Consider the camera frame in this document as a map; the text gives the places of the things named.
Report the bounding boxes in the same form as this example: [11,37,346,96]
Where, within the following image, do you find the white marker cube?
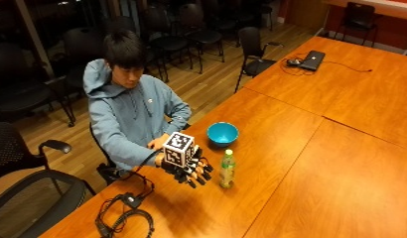
[162,131,198,169]

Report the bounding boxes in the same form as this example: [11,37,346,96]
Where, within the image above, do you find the clear bottle with green cap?
[218,149,238,189]

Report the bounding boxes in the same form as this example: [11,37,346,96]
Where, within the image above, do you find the person in grey-blue hoodie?
[82,29,195,173]

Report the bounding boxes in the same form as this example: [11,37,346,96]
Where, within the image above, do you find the blue bowl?
[206,121,240,148]

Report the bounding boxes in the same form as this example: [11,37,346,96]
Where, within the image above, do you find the small black hub box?
[120,192,144,209]

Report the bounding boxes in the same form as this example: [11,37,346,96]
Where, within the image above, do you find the black mesh armchair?
[0,169,98,238]
[0,121,74,183]

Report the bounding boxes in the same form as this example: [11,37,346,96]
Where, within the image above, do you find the black armchair with chrome legs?
[232,26,286,94]

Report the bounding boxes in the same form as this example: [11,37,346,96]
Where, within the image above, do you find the black laptop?
[298,50,327,72]

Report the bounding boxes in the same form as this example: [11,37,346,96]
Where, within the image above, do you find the black glove cable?
[119,149,164,182]

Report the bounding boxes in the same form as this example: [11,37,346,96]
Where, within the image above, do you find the coiled black cable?
[94,178,158,238]

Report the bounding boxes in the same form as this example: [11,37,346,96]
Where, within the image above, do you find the small black device with cable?
[280,58,304,76]

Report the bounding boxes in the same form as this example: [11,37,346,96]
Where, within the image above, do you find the thin black laptop cable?
[322,60,374,73]

